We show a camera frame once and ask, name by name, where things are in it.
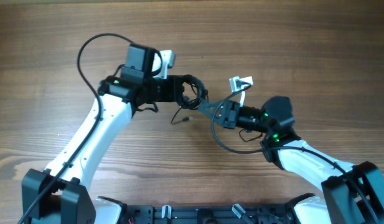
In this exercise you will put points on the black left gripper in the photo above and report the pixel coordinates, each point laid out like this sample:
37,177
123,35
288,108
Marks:
172,86

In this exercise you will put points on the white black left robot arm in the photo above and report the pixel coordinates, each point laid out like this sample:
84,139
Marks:
60,192

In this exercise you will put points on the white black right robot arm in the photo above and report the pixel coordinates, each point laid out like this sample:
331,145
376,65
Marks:
352,193

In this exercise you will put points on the black aluminium base frame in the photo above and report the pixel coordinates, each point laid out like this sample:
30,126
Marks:
273,213

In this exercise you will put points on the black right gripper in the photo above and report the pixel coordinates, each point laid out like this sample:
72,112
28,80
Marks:
228,114

